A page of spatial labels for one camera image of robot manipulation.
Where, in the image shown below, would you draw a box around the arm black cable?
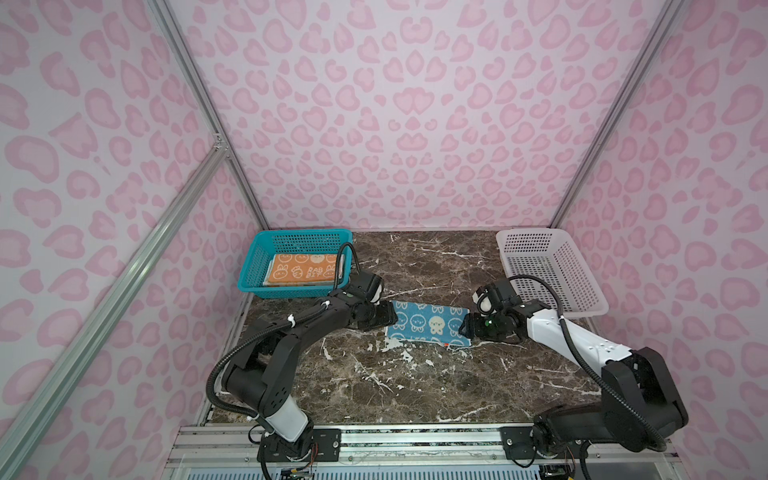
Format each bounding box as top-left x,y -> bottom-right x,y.
205,241 -> 361,418
508,274 -> 668,452

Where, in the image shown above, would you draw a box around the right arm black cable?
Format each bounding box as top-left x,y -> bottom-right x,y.
508,274 -> 668,452

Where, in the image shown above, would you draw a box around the blue patterned towel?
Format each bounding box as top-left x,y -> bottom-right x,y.
387,301 -> 471,348

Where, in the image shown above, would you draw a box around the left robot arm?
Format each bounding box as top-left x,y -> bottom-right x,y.
205,271 -> 397,448

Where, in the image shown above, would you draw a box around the left corner aluminium post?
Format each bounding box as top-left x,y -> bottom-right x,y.
147,0 -> 270,230

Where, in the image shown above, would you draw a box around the right corner aluminium post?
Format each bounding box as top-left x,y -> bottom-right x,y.
549,0 -> 689,228

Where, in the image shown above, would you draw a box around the corner aluminium post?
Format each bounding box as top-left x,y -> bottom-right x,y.
549,0 -> 689,228
147,0 -> 270,230

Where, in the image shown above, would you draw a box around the white plastic basket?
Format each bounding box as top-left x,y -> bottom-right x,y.
496,228 -> 609,318

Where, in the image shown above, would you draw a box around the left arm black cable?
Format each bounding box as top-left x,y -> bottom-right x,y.
205,241 -> 361,418

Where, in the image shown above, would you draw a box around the orange patterned towel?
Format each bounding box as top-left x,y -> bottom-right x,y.
264,254 -> 341,286

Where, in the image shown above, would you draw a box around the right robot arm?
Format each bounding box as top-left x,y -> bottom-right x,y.
459,277 -> 689,455

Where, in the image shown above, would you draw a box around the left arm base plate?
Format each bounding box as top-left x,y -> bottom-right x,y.
257,425 -> 342,463

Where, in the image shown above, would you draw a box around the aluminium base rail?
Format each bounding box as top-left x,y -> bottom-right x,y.
162,423 -> 687,479

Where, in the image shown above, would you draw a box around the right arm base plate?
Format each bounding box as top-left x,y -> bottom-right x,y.
499,424 -> 579,466

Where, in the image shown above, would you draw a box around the left diagonal aluminium strut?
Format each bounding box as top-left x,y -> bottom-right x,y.
1,146 -> 229,479

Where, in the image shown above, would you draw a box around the teal plastic basket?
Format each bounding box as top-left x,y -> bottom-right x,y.
238,229 -> 354,299

